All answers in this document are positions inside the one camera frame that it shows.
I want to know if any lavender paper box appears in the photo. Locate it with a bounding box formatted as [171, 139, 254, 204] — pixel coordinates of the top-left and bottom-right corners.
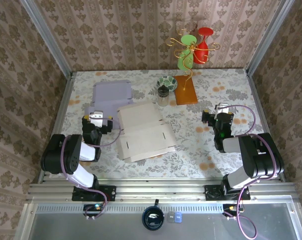
[83, 79, 135, 131]

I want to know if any white paper box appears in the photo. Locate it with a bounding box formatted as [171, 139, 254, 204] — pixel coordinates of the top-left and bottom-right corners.
[115, 100, 178, 164]

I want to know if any glass jar black lid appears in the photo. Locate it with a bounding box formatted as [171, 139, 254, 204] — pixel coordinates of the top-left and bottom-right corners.
[156, 84, 171, 108]

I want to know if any leaf pattern bowl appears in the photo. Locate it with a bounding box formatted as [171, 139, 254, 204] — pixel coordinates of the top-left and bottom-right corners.
[157, 75, 178, 92]

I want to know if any floral patterned tablecloth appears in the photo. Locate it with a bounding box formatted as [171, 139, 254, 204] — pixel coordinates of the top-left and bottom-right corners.
[49, 69, 278, 180]

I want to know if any small circuit board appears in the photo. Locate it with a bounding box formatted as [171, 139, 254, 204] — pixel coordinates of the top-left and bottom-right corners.
[83, 203, 105, 217]
[222, 203, 243, 217]

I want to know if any green wine glass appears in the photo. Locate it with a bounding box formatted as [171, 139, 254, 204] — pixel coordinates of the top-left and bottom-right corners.
[177, 34, 198, 71]

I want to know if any red wine glass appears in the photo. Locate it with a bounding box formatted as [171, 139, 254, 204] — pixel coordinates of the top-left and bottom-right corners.
[192, 26, 215, 65]

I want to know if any grey metal panel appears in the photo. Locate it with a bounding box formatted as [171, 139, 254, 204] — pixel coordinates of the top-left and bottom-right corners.
[14, 202, 302, 240]

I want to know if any dark blue mug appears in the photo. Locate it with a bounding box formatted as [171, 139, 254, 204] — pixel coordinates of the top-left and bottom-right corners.
[141, 198, 166, 231]

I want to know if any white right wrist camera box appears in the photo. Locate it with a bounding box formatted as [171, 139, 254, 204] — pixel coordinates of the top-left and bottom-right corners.
[215, 102, 231, 119]

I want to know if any aluminium table side rail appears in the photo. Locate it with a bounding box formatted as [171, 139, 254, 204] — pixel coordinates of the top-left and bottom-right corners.
[245, 69, 286, 183]
[37, 72, 76, 185]

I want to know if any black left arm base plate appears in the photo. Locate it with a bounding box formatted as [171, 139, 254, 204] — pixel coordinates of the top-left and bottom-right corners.
[71, 185, 117, 202]

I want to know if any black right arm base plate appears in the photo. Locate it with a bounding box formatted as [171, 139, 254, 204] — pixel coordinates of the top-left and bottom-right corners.
[204, 183, 252, 202]

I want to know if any grey slotted cable duct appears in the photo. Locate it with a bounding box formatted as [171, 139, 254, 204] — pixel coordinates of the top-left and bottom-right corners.
[35, 203, 226, 214]

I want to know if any aluminium frame post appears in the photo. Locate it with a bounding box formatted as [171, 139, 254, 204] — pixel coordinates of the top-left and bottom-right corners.
[245, 0, 296, 76]
[19, 0, 75, 77]

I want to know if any aluminium frame cross rail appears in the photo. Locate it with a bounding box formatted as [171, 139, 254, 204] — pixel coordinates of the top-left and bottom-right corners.
[25, 181, 300, 204]

